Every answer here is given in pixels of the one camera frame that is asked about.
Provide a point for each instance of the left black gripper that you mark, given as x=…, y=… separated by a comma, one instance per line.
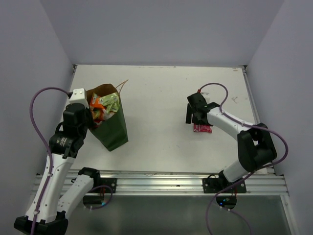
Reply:
x=91, y=121

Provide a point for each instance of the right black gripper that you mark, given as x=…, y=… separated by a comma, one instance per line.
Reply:
x=189, y=111

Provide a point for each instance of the orange snack packet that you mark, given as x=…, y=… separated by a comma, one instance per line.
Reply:
x=96, y=108

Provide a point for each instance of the green paper bag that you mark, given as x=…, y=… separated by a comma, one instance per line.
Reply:
x=112, y=133

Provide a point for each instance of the green candy packet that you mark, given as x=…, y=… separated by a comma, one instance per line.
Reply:
x=111, y=102

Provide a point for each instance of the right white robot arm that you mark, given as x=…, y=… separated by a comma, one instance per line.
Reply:
x=254, y=144

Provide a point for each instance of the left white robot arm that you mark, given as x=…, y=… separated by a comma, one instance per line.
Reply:
x=50, y=211

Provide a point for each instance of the pink candy packet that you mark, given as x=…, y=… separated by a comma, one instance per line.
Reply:
x=202, y=128

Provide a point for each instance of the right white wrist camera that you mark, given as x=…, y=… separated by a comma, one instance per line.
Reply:
x=206, y=96

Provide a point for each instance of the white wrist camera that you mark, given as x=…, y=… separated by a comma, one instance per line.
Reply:
x=206, y=96
x=79, y=96

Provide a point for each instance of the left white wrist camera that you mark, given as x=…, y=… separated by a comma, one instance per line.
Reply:
x=79, y=96

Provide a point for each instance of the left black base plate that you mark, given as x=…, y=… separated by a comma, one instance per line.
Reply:
x=104, y=185

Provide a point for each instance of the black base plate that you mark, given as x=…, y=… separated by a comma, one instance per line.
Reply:
x=213, y=184
x=104, y=185

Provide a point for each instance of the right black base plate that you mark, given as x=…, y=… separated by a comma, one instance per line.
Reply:
x=213, y=184

